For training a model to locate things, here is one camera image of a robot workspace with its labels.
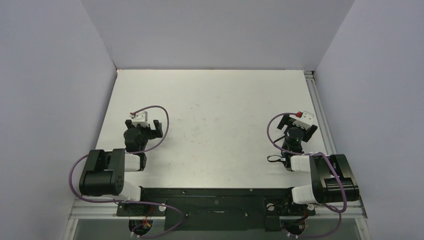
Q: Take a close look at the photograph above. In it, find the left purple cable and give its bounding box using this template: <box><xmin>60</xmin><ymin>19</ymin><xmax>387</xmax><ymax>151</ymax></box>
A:
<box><xmin>68</xmin><ymin>105</ymin><xmax>184</xmax><ymax>240</ymax></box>

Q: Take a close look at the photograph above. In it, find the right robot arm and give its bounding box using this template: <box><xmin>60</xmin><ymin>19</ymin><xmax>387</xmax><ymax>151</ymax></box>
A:
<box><xmin>270</xmin><ymin>111</ymin><xmax>360</xmax><ymax>214</ymax></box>

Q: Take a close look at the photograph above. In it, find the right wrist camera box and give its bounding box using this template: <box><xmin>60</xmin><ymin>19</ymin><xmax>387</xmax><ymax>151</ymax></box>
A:
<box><xmin>292</xmin><ymin>111</ymin><xmax>315</xmax><ymax>130</ymax></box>

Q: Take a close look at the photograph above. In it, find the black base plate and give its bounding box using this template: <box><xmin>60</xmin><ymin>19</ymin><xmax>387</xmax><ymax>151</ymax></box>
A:
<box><xmin>116</xmin><ymin>188</ymin><xmax>316</xmax><ymax>232</ymax></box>

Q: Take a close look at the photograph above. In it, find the purple cable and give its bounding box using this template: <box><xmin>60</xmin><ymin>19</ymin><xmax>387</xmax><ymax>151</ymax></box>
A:
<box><xmin>266</xmin><ymin>112</ymin><xmax>349</xmax><ymax>240</ymax></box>
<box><xmin>68</xmin><ymin>105</ymin><xmax>184</xmax><ymax>240</ymax></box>

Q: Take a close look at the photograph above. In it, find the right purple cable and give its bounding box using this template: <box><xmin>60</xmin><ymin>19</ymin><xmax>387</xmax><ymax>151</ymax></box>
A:
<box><xmin>266</xmin><ymin>112</ymin><xmax>349</xmax><ymax>240</ymax></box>

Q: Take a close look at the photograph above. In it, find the aluminium rail frame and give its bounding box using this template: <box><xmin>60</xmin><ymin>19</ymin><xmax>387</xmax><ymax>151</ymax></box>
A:
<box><xmin>67</xmin><ymin>70</ymin><xmax>372</xmax><ymax>240</ymax></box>

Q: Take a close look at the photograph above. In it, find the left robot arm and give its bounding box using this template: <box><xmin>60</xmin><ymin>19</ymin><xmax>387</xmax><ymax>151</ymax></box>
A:
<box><xmin>78</xmin><ymin>119</ymin><xmax>164</xmax><ymax>215</ymax></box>

